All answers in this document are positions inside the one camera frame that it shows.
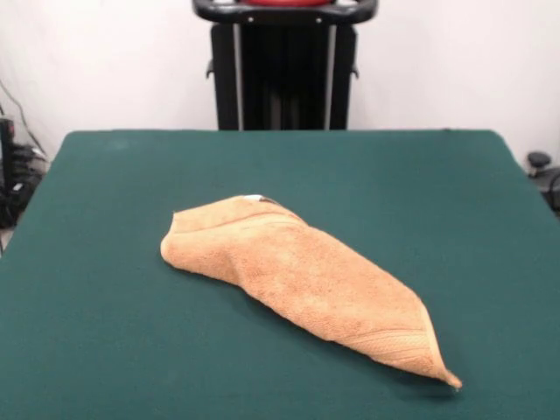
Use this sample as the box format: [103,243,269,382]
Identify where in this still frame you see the black box with red light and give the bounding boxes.
[0,116,18,185]

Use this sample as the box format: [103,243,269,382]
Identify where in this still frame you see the orange terry towel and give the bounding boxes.
[159,193,463,389]

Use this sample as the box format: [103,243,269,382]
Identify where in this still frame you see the black cable bundle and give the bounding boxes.
[10,143,50,177]

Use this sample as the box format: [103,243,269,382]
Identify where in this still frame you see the black bag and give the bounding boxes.
[0,178,36,229]

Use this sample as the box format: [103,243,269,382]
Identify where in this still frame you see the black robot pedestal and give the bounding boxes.
[191,0,377,131]

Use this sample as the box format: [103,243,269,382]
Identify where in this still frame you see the dark green tablecloth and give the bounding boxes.
[0,129,560,420]

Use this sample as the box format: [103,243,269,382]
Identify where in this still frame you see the grey cable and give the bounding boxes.
[0,80,48,159]

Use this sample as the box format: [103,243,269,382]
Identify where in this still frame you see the black office chair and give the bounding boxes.
[526,150,560,219]

